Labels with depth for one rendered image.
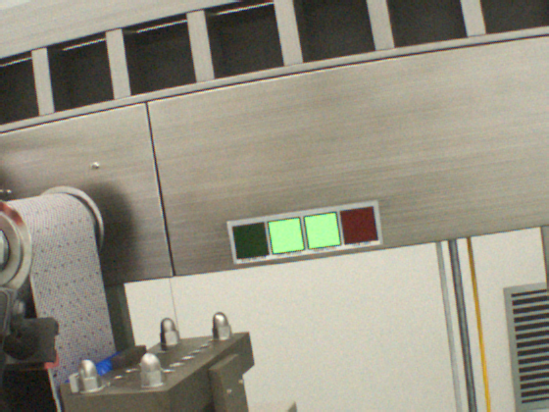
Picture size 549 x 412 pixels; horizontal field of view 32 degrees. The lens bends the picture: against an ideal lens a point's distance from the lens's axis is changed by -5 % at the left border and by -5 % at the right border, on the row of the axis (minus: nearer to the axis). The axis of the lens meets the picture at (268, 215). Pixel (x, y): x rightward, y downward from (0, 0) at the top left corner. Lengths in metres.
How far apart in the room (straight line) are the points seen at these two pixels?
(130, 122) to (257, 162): 0.23
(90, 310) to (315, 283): 2.51
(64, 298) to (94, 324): 0.10
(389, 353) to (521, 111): 2.57
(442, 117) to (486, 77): 0.10
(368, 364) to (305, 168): 2.51
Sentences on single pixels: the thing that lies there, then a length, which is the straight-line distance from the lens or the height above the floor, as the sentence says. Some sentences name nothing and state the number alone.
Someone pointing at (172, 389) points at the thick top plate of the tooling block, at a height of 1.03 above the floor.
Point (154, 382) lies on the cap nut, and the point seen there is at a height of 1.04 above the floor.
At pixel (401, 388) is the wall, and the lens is 4.07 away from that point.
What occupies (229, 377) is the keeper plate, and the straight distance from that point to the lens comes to 1.52.
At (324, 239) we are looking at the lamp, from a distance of 1.61.
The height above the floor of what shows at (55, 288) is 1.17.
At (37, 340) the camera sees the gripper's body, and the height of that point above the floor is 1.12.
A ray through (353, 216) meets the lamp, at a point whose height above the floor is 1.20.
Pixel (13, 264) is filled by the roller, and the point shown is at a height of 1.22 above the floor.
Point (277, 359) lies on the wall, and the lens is 4.14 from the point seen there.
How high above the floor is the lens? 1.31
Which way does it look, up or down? 3 degrees down
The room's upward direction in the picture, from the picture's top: 9 degrees counter-clockwise
